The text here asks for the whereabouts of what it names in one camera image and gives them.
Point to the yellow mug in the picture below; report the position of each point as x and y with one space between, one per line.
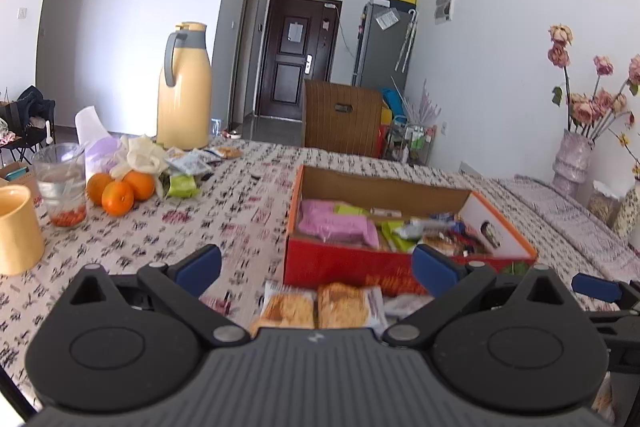
17 232

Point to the pink textured vase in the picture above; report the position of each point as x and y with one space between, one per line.
572 162

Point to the orange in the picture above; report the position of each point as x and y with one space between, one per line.
141 185
118 198
97 187

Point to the grey refrigerator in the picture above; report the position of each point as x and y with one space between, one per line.
382 52

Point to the cream rubber gloves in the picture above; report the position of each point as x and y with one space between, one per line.
142 157

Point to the silver white snack packet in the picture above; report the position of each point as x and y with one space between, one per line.
192 163

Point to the dark brown door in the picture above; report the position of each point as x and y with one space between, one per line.
295 57

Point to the white umbrella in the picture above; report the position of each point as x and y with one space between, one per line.
406 42

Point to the small cardboard box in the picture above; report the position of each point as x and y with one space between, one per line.
17 174

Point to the calligraphy print tablecloth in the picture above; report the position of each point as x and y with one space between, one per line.
240 217

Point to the wooden chair back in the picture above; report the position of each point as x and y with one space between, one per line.
342 122

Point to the yellow thermos jug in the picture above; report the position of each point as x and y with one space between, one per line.
184 107

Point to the dried pink roses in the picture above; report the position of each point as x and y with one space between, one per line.
595 97

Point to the white light switch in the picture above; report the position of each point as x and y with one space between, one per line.
22 13

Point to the floral white vase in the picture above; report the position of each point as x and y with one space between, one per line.
629 214

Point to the grey barcode snack packet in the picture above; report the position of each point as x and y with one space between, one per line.
407 305

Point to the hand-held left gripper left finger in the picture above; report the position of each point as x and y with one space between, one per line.
199 266

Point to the pink snack packet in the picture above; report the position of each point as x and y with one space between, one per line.
337 224

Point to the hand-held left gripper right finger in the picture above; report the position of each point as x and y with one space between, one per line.
435 269

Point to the white dried pampas stalks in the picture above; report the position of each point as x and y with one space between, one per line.
417 104

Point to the small green snack packet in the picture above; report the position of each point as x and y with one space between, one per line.
182 187

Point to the clear glass cup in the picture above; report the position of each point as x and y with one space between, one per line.
60 187

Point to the black bag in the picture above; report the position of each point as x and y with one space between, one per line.
32 107

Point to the blue folded item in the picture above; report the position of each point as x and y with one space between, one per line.
392 104

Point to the long green snack packet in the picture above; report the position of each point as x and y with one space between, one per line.
400 234
352 210

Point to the yellow flower branches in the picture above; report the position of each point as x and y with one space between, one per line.
631 154

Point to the white wall panel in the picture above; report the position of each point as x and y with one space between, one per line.
445 3

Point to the clear storage jar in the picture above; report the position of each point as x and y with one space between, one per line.
604 204

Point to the red colourful snack packet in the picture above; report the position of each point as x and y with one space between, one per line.
450 244

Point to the small cracker packet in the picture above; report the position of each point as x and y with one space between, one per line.
230 152

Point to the red cardboard box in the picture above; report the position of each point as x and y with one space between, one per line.
340 264

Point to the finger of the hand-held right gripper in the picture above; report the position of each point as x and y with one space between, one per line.
595 286

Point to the grey patterned folded cloth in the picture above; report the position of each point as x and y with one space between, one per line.
565 227

